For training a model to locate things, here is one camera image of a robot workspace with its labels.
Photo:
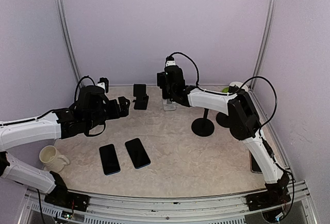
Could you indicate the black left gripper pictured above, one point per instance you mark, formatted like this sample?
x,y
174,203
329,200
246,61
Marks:
x,y
124,111

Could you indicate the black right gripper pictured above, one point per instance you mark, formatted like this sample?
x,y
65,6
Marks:
x,y
161,82

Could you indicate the black folding phone stand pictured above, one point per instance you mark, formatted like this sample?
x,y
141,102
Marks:
x,y
141,101

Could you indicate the white folding phone stand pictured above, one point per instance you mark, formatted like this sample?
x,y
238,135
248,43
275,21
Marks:
x,y
168,105

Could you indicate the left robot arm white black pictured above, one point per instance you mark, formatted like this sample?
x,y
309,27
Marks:
x,y
90,108

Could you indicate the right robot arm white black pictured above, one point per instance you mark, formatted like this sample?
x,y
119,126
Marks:
x,y
242,118

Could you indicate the black phone blue edge right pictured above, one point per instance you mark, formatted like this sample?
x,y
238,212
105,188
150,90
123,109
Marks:
x,y
137,153

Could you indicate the black phone blue edge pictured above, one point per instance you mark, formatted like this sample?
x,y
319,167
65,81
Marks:
x,y
109,159
137,153

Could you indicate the black round-base stand front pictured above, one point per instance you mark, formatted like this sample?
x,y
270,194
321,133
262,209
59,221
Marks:
x,y
203,126

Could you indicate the black round-base stand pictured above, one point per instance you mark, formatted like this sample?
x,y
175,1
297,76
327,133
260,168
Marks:
x,y
203,126
223,120

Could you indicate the black phone blue edge left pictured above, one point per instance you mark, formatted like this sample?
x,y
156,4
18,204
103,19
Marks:
x,y
109,159

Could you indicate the black round-base stand rear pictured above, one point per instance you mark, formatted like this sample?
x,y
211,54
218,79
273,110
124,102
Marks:
x,y
223,120

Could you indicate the green bowl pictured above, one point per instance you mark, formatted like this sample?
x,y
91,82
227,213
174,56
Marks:
x,y
225,90

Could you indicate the cream ceramic mug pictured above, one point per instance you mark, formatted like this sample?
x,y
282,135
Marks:
x,y
52,159

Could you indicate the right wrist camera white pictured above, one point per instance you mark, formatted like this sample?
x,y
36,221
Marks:
x,y
170,61

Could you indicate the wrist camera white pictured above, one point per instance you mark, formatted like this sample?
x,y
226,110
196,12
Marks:
x,y
170,61
104,84

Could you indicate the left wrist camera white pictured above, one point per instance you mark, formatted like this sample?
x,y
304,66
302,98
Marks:
x,y
104,84

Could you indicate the right aluminium corner post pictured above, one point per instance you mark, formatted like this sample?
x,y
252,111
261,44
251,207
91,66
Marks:
x,y
265,37

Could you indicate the aluminium corner post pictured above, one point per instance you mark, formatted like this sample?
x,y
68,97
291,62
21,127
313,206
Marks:
x,y
67,39
265,37

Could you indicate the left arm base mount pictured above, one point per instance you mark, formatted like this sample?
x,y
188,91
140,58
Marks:
x,y
61,196

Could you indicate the aluminium front rail frame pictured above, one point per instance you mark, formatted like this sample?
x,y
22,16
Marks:
x,y
229,208

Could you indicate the left aluminium corner post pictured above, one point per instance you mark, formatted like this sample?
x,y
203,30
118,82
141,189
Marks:
x,y
67,39

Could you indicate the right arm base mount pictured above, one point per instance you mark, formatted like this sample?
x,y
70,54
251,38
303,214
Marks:
x,y
275,194

